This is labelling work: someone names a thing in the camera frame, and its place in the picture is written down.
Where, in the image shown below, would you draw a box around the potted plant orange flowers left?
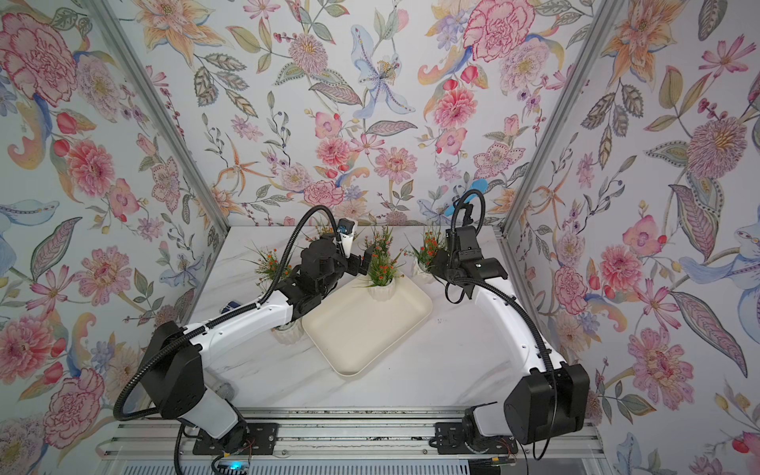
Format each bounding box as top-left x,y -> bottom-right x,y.
249,245 -> 280,291

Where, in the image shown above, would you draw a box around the aluminium mounting rail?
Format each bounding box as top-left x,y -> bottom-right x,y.
94,407 -> 607,461

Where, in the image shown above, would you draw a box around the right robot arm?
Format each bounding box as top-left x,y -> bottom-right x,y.
431,225 -> 590,445

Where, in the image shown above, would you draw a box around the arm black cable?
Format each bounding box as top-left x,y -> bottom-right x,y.
444,188 -> 559,461
112,204 -> 340,475

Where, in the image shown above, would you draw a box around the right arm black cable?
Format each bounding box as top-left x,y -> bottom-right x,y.
444,188 -> 559,461

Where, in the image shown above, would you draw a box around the cream storage tray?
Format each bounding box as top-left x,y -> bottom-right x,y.
302,275 -> 433,378

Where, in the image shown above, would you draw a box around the blue microphone on black stand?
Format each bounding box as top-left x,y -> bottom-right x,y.
443,178 -> 488,229

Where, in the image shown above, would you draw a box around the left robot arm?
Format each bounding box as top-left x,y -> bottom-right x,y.
138,235 -> 376,452

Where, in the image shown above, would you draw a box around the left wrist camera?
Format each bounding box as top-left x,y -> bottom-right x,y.
336,218 -> 356,257

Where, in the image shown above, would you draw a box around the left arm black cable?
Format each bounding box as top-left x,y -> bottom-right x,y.
112,204 -> 340,475

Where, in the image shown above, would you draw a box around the potted plant red flowers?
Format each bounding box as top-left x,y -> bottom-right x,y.
405,227 -> 445,284

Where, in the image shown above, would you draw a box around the potted plant pink flowers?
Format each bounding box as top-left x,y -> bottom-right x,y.
271,320 -> 304,346

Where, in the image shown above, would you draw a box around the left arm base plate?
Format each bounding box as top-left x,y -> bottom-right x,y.
192,423 -> 279,456

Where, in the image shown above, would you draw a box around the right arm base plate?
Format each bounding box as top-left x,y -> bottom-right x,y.
429,422 -> 520,457

